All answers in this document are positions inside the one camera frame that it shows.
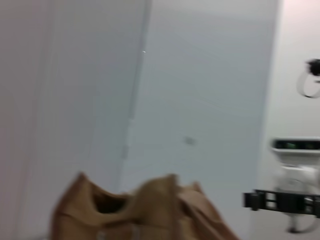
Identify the khaki canvas food bag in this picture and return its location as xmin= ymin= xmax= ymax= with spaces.
xmin=49 ymin=171 xmax=241 ymax=240

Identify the white robot head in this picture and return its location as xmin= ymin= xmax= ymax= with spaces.
xmin=269 ymin=136 xmax=320 ymax=157

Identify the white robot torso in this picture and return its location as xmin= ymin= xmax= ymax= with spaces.
xmin=272 ymin=154 xmax=320 ymax=195

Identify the black metal bracket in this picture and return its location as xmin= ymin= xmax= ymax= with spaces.
xmin=242 ymin=189 xmax=320 ymax=216

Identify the grey cable loop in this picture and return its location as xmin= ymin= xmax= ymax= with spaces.
xmin=296 ymin=58 xmax=320 ymax=99

